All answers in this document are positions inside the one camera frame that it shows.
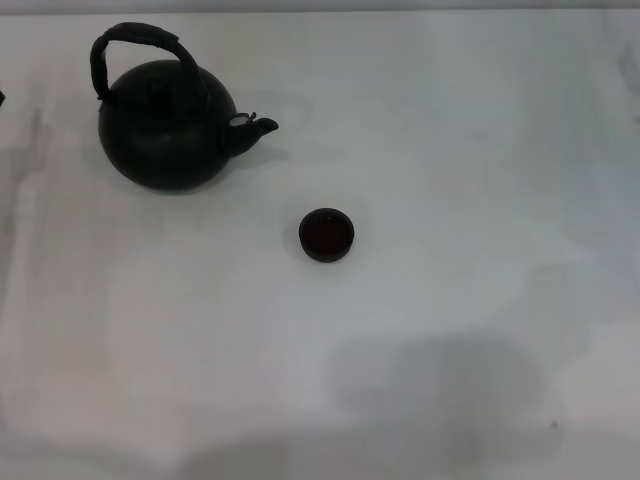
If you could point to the small dark teacup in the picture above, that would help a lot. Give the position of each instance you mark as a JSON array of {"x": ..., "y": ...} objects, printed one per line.
[{"x": 326, "y": 235}]

